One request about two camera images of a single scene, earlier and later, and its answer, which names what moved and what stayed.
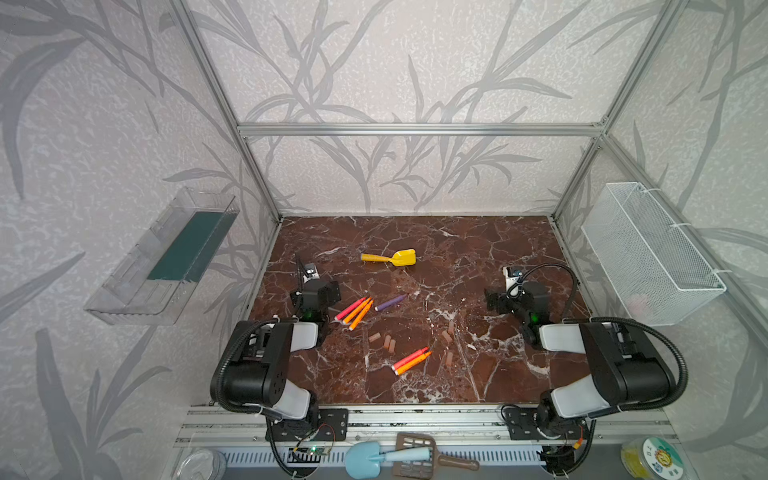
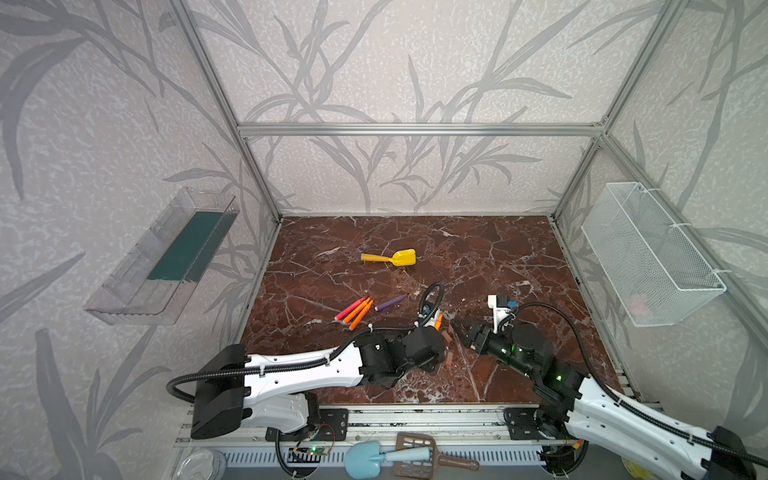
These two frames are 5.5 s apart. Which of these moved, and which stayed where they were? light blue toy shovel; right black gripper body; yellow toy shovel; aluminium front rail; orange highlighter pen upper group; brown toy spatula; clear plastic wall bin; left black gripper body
Moved: left black gripper body; right black gripper body
Stayed: yellow toy shovel; orange highlighter pen upper group; aluminium front rail; brown toy spatula; clear plastic wall bin; light blue toy shovel
